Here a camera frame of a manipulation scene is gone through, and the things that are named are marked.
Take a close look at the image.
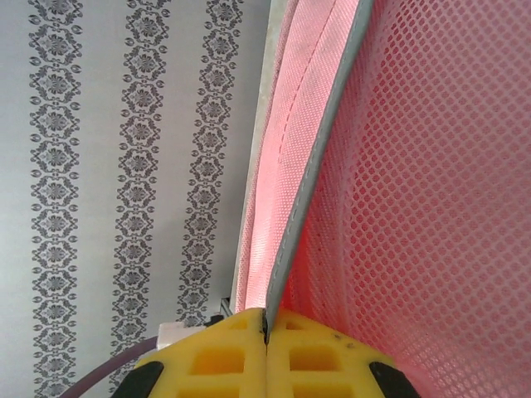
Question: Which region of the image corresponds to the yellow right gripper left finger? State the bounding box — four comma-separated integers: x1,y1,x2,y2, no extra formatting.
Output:
82,308,266,398

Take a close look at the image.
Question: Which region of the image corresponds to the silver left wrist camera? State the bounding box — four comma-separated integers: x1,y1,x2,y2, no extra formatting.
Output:
157,319,212,350

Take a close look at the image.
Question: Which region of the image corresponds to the pink school backpack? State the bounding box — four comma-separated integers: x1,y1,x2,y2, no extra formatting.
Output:
230,0,531,398

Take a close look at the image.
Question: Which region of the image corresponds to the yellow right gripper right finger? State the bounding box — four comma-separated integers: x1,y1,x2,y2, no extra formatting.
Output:
265,310,424,398

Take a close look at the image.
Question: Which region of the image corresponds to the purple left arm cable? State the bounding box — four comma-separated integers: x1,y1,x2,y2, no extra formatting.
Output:
80,338,162,398

